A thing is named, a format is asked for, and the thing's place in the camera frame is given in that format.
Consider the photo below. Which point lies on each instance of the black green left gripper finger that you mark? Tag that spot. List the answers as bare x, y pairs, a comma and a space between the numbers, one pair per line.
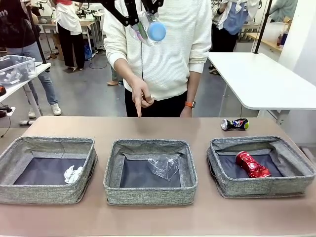
130, 12
151, 5

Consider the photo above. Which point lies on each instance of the clear plastic bottle blue cap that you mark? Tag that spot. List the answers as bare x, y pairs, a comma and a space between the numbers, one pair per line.
156, 30

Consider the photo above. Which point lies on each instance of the clear plastic cup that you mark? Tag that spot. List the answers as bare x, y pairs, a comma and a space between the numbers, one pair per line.
160, 168

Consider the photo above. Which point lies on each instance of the white paper ball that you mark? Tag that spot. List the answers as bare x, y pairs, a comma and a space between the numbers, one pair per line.
72, 176

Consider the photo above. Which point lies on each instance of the crushed red can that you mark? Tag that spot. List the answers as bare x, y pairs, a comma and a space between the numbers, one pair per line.
250, 164

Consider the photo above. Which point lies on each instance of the person's left forearm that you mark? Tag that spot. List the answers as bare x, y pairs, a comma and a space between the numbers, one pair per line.
193, 86

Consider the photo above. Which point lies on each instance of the person's right forearm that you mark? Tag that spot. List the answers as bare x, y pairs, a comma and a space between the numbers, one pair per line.
123, 69

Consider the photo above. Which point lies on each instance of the person's right hand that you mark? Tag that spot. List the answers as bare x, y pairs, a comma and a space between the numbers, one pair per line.
139, 91

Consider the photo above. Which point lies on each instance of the person's left hand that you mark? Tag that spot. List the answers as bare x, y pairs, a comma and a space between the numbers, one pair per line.
186, 112

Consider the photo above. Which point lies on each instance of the person in white sweater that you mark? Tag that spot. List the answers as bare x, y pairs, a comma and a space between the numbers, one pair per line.
172, 54

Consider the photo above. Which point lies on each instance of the blue bag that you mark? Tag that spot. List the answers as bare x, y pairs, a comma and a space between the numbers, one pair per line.
87, 53

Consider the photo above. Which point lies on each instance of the person white shirt black trousers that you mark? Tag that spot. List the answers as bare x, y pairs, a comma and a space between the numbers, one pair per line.
71, 44

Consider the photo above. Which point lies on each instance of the person blue shirt white jacket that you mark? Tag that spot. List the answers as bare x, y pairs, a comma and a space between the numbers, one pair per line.
237, 22

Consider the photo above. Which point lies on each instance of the black stand pole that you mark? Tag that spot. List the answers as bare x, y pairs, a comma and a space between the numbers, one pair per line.
261, 29
37, 37

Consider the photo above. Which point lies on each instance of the wooden top desk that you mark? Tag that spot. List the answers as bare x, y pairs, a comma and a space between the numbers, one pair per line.
254, 37

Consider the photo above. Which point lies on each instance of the person in blue jeans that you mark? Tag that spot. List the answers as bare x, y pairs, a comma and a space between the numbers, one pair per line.
47, 81

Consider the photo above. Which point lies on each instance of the translucent storage box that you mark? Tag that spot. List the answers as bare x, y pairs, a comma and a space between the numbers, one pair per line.
271, 32

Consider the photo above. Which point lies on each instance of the clear plastic storage bin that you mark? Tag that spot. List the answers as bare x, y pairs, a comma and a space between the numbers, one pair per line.
22, 70

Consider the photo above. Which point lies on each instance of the large white table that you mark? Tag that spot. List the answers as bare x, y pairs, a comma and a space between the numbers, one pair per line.
259, 79

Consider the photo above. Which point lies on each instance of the person in teal top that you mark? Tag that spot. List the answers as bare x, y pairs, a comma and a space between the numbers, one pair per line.
284, 10

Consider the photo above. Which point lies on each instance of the crushed dark blue can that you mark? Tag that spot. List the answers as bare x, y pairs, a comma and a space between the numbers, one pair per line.
237, 123

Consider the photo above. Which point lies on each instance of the orange black tool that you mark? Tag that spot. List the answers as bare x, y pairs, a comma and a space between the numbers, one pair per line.
2, 91

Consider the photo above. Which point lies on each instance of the grey fabric basket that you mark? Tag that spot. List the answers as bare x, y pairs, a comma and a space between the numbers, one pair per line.
259, 186
148, 195
37, 192

